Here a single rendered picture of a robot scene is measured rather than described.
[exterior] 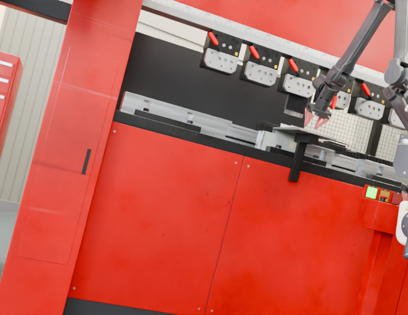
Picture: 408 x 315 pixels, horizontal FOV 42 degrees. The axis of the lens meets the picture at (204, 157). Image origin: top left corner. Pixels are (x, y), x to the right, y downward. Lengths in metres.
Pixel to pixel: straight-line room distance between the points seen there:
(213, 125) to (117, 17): 0.65
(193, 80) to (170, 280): 1.14
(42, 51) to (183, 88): 1.87
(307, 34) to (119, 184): 1.12
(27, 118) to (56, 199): 2.46
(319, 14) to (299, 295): 1.32
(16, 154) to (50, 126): 2.45
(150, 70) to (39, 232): 1.17
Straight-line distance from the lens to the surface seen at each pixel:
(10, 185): 4.51
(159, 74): 2.88
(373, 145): 3.68
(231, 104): 2.98
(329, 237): 2.55
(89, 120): 2.05
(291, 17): 2.56
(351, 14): 2.73
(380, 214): 2.32
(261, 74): 2.46
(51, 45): 4.53
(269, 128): 2.72
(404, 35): 2.14
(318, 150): 2.60
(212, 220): 2.30
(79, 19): 2.09
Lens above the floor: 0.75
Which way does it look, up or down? 1 degrees up
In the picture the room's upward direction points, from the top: 14 degrees clockwise
